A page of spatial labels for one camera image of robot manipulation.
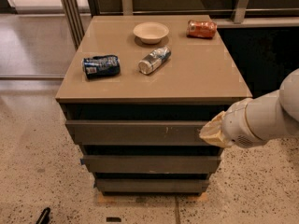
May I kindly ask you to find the grey drawer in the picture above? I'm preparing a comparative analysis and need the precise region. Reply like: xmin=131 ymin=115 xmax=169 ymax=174
xmin=82 ymin=155 xmax=221 ymax=174
xmin=95 ymin=179 xmax=209 ymax=193
xmin=65 ymin=120 xmax=207 ymax=147

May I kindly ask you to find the silver blue can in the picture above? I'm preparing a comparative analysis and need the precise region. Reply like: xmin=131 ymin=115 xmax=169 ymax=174
xmin=138 ymin=46 xmax=171 ymax=75

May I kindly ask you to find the dark floor marker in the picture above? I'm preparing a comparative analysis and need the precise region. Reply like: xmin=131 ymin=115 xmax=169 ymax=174
xmin=106 ymin=217 xmax=121 ymax=223

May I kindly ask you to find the black object on floor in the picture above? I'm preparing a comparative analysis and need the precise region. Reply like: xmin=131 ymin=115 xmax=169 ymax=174
xmin=36 ymin=207 xmax=50 ymax=224

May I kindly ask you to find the grey bottom drawer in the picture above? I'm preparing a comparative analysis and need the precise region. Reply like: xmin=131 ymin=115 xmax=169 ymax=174
xmin=95 ymin=179 xmax=209 ymax=193

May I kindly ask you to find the metal frame post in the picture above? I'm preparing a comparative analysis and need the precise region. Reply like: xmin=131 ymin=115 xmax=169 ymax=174
xmin=61 ymin=0 xmax=84 ymax=49

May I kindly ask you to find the grey drawer cabinet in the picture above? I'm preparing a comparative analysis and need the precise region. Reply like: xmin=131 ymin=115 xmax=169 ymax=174
xmin=56 ymin=16 xmax=250 ymax=181

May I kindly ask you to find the crushed blue soda can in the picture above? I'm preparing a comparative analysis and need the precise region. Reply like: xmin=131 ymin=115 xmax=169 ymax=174
xmin=82 ymin=55 xmax=121 ymax=79

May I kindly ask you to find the grey middle drawer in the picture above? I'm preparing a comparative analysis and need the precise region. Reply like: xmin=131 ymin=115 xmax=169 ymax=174
xmin=82 ymin=155 xmax=221 ymax=174

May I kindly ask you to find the white paper bowl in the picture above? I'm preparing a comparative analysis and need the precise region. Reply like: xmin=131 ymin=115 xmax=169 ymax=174
xmin=133 ymin=22 xmax=169 ymax=44

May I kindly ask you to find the crushed orange soda can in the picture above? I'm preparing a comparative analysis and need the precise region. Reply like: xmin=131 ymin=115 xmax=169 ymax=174
xmin=186 ymin=20 xmax=217 ymax=38

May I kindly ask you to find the grey top drawer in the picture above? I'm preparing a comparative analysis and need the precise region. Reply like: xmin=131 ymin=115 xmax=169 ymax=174
xmin=65 ymin=120 xmax=207 ymax=147

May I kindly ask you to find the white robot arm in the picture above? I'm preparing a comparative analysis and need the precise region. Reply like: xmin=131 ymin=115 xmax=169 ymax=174
xmin=199 ymin=69 xmax=299 ymax=148

